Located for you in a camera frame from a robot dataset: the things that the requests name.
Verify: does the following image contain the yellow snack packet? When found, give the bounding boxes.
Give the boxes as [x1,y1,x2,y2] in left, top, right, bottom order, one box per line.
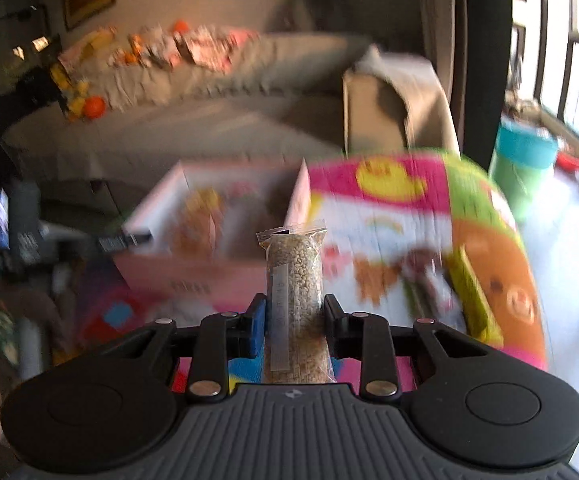
[447,246,500,347]

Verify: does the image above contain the beige curtain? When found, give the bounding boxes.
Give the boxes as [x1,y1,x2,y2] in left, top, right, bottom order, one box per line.
[417,0,465,76]

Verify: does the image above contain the pink floral clothes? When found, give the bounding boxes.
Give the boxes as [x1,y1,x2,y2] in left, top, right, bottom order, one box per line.
[174,25,261,72]

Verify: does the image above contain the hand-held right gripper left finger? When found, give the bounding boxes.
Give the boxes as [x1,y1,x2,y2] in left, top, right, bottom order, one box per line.
[114,293,269,401]

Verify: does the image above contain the black window frame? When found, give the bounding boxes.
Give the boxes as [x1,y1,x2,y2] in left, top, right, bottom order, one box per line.
[512,0,579,152]

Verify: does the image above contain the grain bar clear packet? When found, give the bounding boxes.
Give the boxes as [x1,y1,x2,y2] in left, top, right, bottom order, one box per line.
[255,218,339,385]

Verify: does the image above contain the beige cardboard box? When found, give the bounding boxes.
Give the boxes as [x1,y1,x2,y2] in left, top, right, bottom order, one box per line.
[342,66,411,154]

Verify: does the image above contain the yellow soft toy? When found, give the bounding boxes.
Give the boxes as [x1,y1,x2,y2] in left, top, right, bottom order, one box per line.
[49,64,90,122]

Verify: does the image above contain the pink cardboard box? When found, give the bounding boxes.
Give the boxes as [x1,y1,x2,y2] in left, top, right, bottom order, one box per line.
[112,159,313,307]

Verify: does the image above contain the pale pink cloth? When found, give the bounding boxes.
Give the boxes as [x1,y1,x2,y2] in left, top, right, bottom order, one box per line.
[59,27,118,74]

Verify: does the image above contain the beige covered sofa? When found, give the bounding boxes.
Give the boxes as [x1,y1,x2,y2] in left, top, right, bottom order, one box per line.
[0,30,371,182]

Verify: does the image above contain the green plastic basin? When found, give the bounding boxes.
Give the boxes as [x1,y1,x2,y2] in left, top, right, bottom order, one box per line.
[488,155,546,222]

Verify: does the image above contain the dark pillar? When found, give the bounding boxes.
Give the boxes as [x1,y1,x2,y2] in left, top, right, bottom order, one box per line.
[462,0,515,162]

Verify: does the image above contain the grey neck pillow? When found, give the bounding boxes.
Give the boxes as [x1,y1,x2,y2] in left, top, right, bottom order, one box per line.
[279,0,356,37]

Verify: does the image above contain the orange ball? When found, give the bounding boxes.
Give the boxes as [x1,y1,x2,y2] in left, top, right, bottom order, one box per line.
[82,96,106,121]

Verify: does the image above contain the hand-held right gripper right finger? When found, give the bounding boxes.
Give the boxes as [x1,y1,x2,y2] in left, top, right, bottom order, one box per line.
[323,295,475,400]

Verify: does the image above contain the long brown bread packet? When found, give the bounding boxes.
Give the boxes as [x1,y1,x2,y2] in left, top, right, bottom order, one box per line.
[173,187,226,262]

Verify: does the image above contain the colourful play mat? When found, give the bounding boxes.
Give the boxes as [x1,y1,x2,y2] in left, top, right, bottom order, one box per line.
[49,147,551,397]

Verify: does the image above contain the white patterned clothes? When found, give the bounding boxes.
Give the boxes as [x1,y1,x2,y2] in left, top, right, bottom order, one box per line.
[118,30,180,69]

